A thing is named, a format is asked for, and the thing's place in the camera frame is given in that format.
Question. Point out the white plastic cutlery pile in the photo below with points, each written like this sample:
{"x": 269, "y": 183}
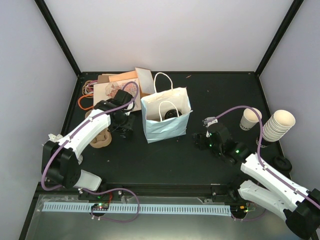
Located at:
{"x": 60, "y": 139}

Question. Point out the illustrated greeting card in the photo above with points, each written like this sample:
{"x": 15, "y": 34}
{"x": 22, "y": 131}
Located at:
{"x": 105, "y": 91}

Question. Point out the stack of white paper cups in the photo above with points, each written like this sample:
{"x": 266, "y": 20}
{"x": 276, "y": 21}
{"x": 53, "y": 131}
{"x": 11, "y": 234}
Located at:
{"x": 276, "y": 127}

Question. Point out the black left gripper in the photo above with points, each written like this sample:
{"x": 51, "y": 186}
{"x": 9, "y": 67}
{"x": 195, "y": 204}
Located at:
{"x": 129, "y": 125}

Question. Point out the brown cardboard sleeve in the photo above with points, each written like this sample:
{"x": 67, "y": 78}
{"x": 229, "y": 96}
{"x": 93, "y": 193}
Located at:
{"x": 103, "y": 78}

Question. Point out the rubber bands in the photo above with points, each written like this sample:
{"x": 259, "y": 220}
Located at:
{"x": 87, "y": 93}

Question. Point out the black lid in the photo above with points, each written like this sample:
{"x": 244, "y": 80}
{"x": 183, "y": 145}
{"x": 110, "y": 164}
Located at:
{"x": 172, "y": 114}

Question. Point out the light blue cable duct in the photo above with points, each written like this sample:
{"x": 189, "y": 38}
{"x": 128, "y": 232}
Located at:
{"x": 154, "y": 209}

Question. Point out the light blue paper bag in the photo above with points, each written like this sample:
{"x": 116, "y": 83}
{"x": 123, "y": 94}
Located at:
{"x": 154, "y": 107}

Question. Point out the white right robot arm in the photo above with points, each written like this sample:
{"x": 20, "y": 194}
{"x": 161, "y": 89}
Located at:
{"x": 298, "y": 206}

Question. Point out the brown pulp cup carrier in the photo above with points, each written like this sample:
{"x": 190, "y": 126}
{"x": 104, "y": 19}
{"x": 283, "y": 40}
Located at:
{"x": 103, "y": 139}

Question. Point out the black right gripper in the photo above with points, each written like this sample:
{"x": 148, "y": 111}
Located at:
{"x": 199, "y": 139}

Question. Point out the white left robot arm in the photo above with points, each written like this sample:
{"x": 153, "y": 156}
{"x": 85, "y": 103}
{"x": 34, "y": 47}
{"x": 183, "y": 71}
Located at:
{"x": 62, "y": 158}

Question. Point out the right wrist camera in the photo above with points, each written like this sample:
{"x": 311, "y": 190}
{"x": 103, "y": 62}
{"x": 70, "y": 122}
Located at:
{"x": 209, "y": 121}

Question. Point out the black coffee cup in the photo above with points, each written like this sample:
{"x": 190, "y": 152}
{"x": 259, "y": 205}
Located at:
{"x": 127, "y": 135}

